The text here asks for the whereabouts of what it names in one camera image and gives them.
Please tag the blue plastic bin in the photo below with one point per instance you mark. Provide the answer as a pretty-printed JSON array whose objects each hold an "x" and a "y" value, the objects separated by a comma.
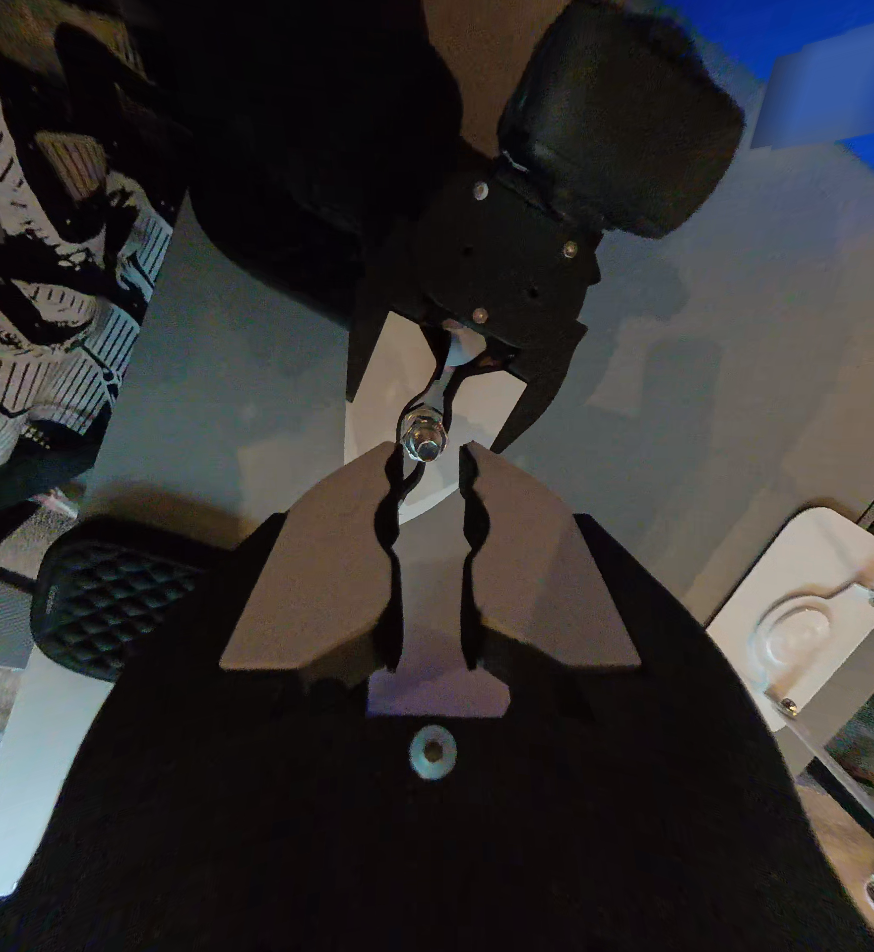
[{"x": 779, "y": 15}]

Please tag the silver bolt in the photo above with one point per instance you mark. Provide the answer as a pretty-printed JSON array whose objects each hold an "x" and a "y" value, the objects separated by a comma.
[{"x": 423, "y": 446}]

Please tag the wooden board document stand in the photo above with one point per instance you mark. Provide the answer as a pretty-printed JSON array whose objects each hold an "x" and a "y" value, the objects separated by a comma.
[{"x": 787, "y": 595}]

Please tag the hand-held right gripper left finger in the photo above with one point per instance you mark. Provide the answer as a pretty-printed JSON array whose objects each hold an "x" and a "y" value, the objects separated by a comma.
[{"x": 310, "y": 580}]

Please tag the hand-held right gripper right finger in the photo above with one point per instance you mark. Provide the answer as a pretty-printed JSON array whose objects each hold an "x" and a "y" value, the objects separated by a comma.
[{"x": 548, "y": 573}]

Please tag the silver hex nut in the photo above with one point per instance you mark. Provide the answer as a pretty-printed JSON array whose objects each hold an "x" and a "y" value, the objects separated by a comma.
[{"x": 422, "y": 411}]

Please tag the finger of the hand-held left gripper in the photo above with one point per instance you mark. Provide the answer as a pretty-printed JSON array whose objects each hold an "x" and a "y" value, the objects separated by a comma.
[
  {"x": 385, "y": 372},
  {"x": 485, "y": 405}
]

